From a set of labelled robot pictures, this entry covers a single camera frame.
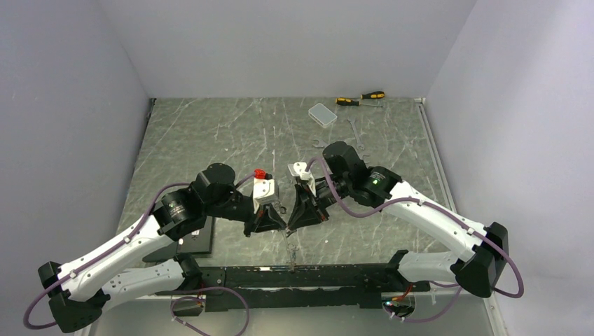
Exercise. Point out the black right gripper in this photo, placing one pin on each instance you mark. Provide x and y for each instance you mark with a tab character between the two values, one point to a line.
302	213

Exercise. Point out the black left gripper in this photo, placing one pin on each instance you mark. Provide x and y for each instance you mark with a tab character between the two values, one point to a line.
270	220

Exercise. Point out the metal key organizer plate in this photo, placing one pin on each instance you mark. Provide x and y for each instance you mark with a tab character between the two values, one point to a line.
291	248

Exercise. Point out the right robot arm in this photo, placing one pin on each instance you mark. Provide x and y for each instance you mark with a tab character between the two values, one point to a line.
476	253

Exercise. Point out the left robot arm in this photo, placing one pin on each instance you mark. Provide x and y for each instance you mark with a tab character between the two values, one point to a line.
81	290

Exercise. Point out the large silver wrench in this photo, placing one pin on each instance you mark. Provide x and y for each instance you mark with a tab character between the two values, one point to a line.
320	143

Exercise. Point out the black flat box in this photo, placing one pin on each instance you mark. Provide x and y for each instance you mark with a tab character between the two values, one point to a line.
196	243

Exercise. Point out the small silver wrench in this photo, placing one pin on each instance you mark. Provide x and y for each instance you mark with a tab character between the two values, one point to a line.
352	121

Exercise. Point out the clear plastic box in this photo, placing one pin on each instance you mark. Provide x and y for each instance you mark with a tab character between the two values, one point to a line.
322	115

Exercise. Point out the yellow black screwdriver front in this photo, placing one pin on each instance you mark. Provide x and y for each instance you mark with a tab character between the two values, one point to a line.
342	101

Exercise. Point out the yellow black screwdriver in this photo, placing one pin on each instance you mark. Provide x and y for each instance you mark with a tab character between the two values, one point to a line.
342	101
372	95

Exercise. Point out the yellow black screwdriver rear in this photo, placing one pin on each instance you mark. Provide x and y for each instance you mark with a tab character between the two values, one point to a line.
372	95

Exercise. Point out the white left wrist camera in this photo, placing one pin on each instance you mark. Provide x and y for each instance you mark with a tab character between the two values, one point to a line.
265	191

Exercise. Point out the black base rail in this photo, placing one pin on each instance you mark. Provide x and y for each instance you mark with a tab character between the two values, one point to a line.
365	286

